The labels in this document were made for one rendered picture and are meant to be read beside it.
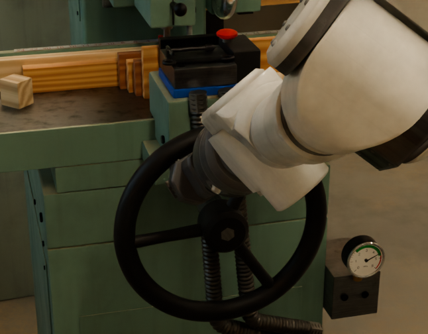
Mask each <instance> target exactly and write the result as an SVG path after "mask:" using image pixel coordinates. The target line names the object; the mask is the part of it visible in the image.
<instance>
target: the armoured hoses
mask: <svg viewBox="0 0 428 334"><path fill-rule="evenodd" d="M230 89H232V87H224V88H221V89H219V90H218V94H219V95H218V96H219V99H220V98H221V97H222V96H224V95H225V94H226V93H227V92H228V91H229V90H230ZM188 94H189V108H190V113H191V116H190V117H191V123H192V125H191V127H192V128H193V129H195V128H198V127H202V126H204V125H203V123H202V122H201V116H202V113H203V112H205V111H206V110H207V108H208V105H207V102H208V101H207V91H205V90H200V89H197V90H193V91H190V92H189V93H188ZM245 199H246V196H245V197H244V199H243V201H242V203H241V206H240V207H239V210H240V211H241V213H242V215H243V216H244V218H245V219H246V221H247V220H248V217H247V215H248V213H247V210H248V209H247V208H246V207H247V204H246V202H247V200H245ZM247 223H249V222H248V221H247ZM249 236H250V234H248V236H247V238H246V241H245V242H244V243H245V244H246V246H247V247H248V248H249V249H250V248H251V246H250V241H249V240H250V237H249ZM201 242H202V244H201V246H202V248H201V249H202V254H203V256H202V258H203V267H204V269H203V270H204V275H205V276H204V278H205V281H204V282H205V291H206V293H205V295H206V297H205V298H206V300H207V301H206V302H213V301H221V300H223V299H222V297H223V296H222V291H221V290H222V287H221V285H222V283H221V275H220V273H221V271H220V269H221V268H220V266H219V265H220V263H219V261H220V259H219V253H218V252H216V251H214V250H212V249H211V248H209V247H208V245H207V244H206V242H205V240H204V238H203V236H202V237H201ZM250 251H251V249H250ZM234 253H235V258H236V260H235V262H236V264H235V265H236V270H237V278H238V280H237V282H238V284H237V285H238V287H239V288H238V290H239V296H241V295H244V294H247V293H249V292H251V291H253V290H254V289H255V287H254V282H253V281H254V278H253V276H254V275H253V273H252V271H251V270H250V268H249V267H248V266H247V265H246V264H245V263H244V261H243V260H242V259H241V258H240V256H239V255H238V254H237V253H236V252H234ZM242 318H243V320H244V321H245V322H243V321H237V320H234V319H230V320H226V321H215V322H209V323H210V325H211V326H212V327H213V329H214V330H216V331H217V332H218V333H221V334H322V331H323V328H322V325H321V324H320V323H318V322H313V321H306V320H305V321H304V320H300V319H292V318H288V317H279V316H275V315H266V314H262V313H258V311H256V312H254V313H251V314H248V315H246V316H243V317H242Z"/></svg>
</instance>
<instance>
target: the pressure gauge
mask: <svg viewBox="0 0 428 334"><path fill-rule="evenodd" d="M377 254H378V255H377ZM376 255H377V256H376ZM373 256H375V257H374V258H372V257H373ZM341 258H342V261H343V263H344V265H345V266H346V267H347V268H348V271H349V272H350V273H351V274H352V279H353V280H354V281H356V282H359V281H361V280H362V279H363V278H367V277H370V276H373V275H375V273H377V272H378V271H379V270H380V269H381V267H382V266H383V264H384V261H385V252H384V249H383V248H382V247H381V246H380V245H379V244H378V243H377V242H376V241H375V240H374V239H373V238H372V237H370V236H368V235H359V236H356V237H353V238H352V239H350V240H349V241H348V242H347V243H346V244H345V246H344V247H343V250H342V254H341ZM366 258H367V259H370V258H372V259H370V260H369V261H368V262H365V261H364V259H366Z"/></svg>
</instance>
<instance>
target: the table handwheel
mask: <svg viewBox="0 0 428 334"><path fill-rule="evenodd" d="M204 127H205V126H202V127H198V128H195V129H192V130H190V131H187V132H185V133H182V134H180V135H178V136H176V137H174V138H173V139H171V140H169V141H168V142H166V143H165V144H163V145H162V146H161V147H159V148H158V149H156V150H155V151H154V152H153V153H152V154H151V155H150V156H149V157H148V158H147V159H146V160H145V161H144V162H143V163H142V164H141V165H140V166H139V167H138V168H137V170H136V171H135V173H134V174H133V175H132V177H131V178H130V180H129V182H128V183H127V185H126V187H125V189H124V191H123V193H122V196H121V198H120V201H119V204H118V207H117V211H116V215H115V222H114V230H113V238H114V246H115V253H116V256H117V260H118V263H119V266H120V268H121V270H122V272H123V274H124V276H125V278H126V279H127V282H128V283H129V284H130V285H131V287H132V288H133V290H134V291H135V292H136V293H137V294H138V295H139V296H140V297H141V298H142V299H143V300H144V301H146V302H147V303H149V304H150V305H152V306H153V307H155V308H156V309H158V310H160V311H162V312H164V313H166V314H168V315H171V316H174V317H177V318H180V319H185V320H189V321H200V322H215V321H226V320H230V319H236V318H239V317H242V316H246V315H248V314H251V313H254V312H256V311H258V310H260V309H262V308H264V307H266V306H268V305H270V304H271V303H273V302H275V301H276V300H277V299H278V298H280V297H282V296H283V295H284V294H285V293H286V292H288V291H289V290H290V289H291V288H292V287H293V286H294V285H295V284H296V283H297V282H298V281H299V280H300V278H301V277H302V276H303V275H304V274H305V272H306V271H307V269H308V268H309V267H310V265H311V263H312V262H313V260H314V258H315V256H316V254H317V252H318V250H319V247H320V246H321V242H322V240H323V235H324V232H325V226H326V221H327V199H326V194H325V188H324V186H323V182H322V180H321V181H320V182H319V183H318V185H317V186H315V187H314V188H313V189H312V190H311V191H310V192H308V193H307V194H306V195H305V203H306V220H305V227H304V230H303V235H302V237H301V240H300V242H299V244H298V246H297V248H296V250H295V252H294V253H293V255H292V257H291V258H290V259H289V261H288V262H287V263H286V265H285V266H284V267H283V268H282V269H281V271H279V272H278V273H277V274H276V275H275V276H274V277H273V278H272V277H271V276H270V275H269V273H267V271H266V270H265V269H264V267H263V266H262V265H261V264H260V263H259V262H258V261H257V259H256V258H255V256H254V255H253V254H252V252H251V251H250V249H249V248H248V247H247V246H246V244H245V243H244V242H245V241H246V238H247V236H248V223H247V221H246V219H245V218H244V216H243V215H242V213H241V211H240V210H239V207H240V206H241V203H242V201H243V199H244V196H243V197H230V198H229V200H227V199H222V198H221V196H220V195H218V194H217V195H215V196H213V197H212V198H210V199H208V200H207V201H206V202H205V203H202V204H200V205H196V206H197V208H198V210H199V212H200V213H199V215H198V218H197V224H194V225H188V226H185V227H179V228H175V229H169V230H165V231H158V232H153V233H146V234H141V235H135V231H136V220H137V217H138V213H139V210H140V207H141V205H142V203H143V200H144V199H145V197H146V195H147V193H148V191H149V190H150V188H151V187H152V186H153V184H154V183H155V181H156V180H157V179H158V178H159V177H160V176H161V175H162V174H163V173H164V172H165V171H166V170H167V169H168V168H169V167H170V165H171V164H172V163H174V162H175V161H177V160H178V159H180V160H181V159H182V158H184V157H185V156H187V155H189V154H190V153H192V152H193V146H194V144H195V140H196V138H197V136H198V135H199V133H200V132H201V131H202V130H203V128H204ZM202 236H203V238H204V240H205V242H206V244H207V245H208V247H209V248H211V249H212V250H214V251H216V252H231V251H235V252H236V253H237V254H238V255H239V256H240V258H241V259H242V260H243V261H244V263H245V264H246V265H247V266H248V267H249V268H250V270H251V271H252V273H253V274H254V275H255V276H256V278H257V279H258V281H259V282H260V283H261V284H262V286H260V287H259V288H257V289H255V290H253V291H251V292H249V293H247V294H244V295H241V296H239V297H235V298H231V299H228V300H221V301H213V302H204V301H197V300H189V299H186V298H183V297H179V296H177V295H175V294H173V293H171V292H169V291H167V290H165V289H163V287H161V286H160V285H158V284H157V283H156V282H155V281H154V280H153V279H152V278H151V277H150V275H149V274H148V272H147V271H146V270H145V268H144V266H143V265H142V263H141V261H140V258H139V255H138V251H137V248H140V247H146V246H150V245H156V244H160V243H166V242H170V241H178V240H182V239H190V238H196V237H202Z"/></svg>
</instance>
